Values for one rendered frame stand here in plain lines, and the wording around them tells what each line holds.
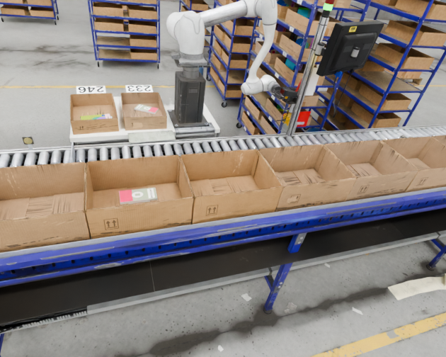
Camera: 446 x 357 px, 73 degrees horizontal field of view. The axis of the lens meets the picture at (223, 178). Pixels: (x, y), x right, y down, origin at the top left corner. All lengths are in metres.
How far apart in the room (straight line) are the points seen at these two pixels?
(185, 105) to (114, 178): 0.93
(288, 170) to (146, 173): 0.77
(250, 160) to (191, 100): 0.80
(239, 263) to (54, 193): 0.90
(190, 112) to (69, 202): 1.12
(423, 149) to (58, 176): 2.08
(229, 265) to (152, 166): 0.60
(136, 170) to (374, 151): 1.37
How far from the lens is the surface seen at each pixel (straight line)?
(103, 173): 1.42
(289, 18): 2.91
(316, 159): 1.76
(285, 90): 2.19
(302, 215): 1.44
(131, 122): 2.13
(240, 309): 2.13
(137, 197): 1.40
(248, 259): 1.56
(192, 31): 2.04
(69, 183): 1.46
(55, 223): 1.21
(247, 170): 1.58
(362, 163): 2.02
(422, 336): 2.57
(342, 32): 2.02
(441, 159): 2.26
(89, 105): 2.48
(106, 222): 1.21
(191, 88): 2.13
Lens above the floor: 1.86
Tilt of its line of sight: 39 degrees down
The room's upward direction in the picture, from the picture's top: 9 degrees clockwise
